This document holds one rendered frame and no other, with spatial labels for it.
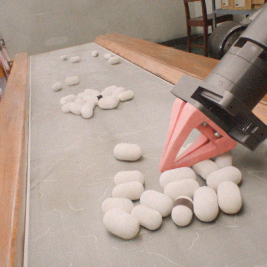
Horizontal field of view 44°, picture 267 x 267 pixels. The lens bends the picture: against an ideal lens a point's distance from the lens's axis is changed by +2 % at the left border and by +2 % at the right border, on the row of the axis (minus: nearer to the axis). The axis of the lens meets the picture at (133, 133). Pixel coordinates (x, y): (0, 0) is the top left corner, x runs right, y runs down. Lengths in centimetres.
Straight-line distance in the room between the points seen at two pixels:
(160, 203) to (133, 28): 500
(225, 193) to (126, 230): 9
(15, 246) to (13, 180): 12
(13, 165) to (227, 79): 27
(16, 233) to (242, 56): 26
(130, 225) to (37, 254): 9
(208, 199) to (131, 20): 500
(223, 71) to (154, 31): 502
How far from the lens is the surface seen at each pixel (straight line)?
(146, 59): 91
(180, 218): 29
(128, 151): 41
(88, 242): 31
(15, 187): 39
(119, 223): 29
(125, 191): 34
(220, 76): 34
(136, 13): 526
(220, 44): 96
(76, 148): 50
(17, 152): 48
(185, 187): 32
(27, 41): 516
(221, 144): 35
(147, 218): 30
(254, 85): 34
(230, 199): 30
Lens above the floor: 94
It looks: 23 degrees down
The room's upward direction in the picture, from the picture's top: 11 degrees counter-clockwise
